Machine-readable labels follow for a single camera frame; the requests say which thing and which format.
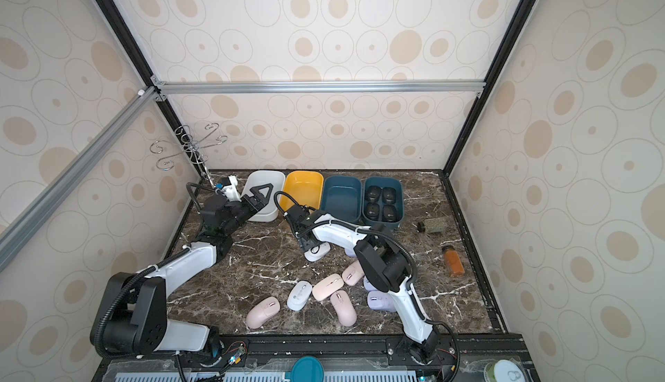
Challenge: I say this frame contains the pink mouse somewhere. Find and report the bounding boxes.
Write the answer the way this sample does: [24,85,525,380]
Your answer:
[330,290,357,327]
[341,261,365,286]
[245,296,281,330]
[312,274,345,302]

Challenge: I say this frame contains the horizontal aluminium frame bar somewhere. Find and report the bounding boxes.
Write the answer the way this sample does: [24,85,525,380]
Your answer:
[157,79,486,95]

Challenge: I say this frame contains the left teal storage box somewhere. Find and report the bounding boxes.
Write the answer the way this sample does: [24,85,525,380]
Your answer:
[320,175,363,224]

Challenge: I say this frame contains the black mouse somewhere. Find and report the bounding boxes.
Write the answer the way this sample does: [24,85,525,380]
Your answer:
[381,187,398,205]
[365,186,382,204]
[382,205,399,223]
[364,203,380,221]

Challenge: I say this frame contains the glass jar of green herbs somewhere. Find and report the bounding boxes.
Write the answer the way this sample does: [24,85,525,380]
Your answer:
[417,217,448,234]

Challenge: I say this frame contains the teal storage box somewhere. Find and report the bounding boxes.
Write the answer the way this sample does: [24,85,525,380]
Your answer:
[320,175,363,224]
[362,177,405,230]

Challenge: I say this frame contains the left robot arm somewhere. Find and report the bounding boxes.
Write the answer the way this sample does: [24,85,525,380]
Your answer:
[90,183,274,361]

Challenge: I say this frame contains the white mouse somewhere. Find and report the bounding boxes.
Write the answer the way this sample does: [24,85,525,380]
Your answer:
[304,243,331,263]
[287,281,313,312]

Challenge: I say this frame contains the metal wire hook stand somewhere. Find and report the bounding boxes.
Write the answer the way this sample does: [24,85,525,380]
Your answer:
[149,122,229,186]

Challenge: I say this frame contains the yellow storage box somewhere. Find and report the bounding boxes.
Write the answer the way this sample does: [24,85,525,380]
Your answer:
[283,171,324,209]

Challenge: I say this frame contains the teal round lid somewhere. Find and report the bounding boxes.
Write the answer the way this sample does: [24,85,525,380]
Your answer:
[285,356,325,382]

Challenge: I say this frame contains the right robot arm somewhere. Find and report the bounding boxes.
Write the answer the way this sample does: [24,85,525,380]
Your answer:
[283,205,460,364]

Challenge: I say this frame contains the right teal storage box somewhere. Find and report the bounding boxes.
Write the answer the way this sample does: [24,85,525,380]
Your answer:
[362,177,405,230]

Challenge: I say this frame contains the pink mouse lower right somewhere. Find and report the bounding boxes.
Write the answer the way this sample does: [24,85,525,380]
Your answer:
[330,290,357,327]

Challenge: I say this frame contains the left diagonal aluminium bar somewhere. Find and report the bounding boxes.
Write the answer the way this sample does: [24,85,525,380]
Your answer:
[1,86,157,269]

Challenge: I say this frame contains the white storage box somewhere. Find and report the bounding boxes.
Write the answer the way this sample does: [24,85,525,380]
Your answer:
[242,170,286,223]

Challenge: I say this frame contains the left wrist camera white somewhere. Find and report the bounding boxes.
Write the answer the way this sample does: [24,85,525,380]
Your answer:
[215,175,241,201]

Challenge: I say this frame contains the pink mouse upper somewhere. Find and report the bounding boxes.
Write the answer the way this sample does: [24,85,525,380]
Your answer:
[341,261,365,286]

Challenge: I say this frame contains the pink mouse middle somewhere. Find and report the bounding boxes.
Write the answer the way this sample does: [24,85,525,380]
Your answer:
[312,274,345,302]

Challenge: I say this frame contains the purple mouse middle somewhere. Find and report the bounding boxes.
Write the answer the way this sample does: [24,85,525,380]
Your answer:
[363,276,377,292]

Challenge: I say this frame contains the orange spice jar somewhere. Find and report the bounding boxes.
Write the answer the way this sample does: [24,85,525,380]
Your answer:
[442,245,465,277]

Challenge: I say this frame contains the purple mouse lower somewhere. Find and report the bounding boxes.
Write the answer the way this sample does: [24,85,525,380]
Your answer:
[367,291,397,313]

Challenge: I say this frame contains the pink mouse lower left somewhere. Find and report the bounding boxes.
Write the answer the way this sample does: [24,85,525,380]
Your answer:
[245,296,281,330]

